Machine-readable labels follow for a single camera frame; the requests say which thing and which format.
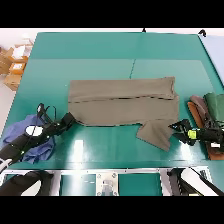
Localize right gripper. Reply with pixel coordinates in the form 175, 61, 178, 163
168, 118, 203, 146

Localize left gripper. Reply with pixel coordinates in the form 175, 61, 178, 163
49, 112, 77, 135

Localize brown T-shirt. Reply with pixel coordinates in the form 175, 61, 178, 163
67, 76, 181, 153

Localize dark brown garment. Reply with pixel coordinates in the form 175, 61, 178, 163
189, 94, 215, 134

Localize purple garment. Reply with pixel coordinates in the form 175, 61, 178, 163
1, 114, 57, 165

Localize dark green garment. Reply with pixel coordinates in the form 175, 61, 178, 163
203, 92, 224, 130

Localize cardboard box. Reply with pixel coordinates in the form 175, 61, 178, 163
2, 72, 23, 92

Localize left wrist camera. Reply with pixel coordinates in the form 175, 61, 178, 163
35, 102, 58, 125

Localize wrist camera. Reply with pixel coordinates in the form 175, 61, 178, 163
35, 102, 58, 125
203, 113, 222, 130

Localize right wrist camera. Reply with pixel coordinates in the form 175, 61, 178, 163
203, 113, 222, 130

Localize silver frame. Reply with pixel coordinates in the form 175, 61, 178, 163
0, 166, 224, 197

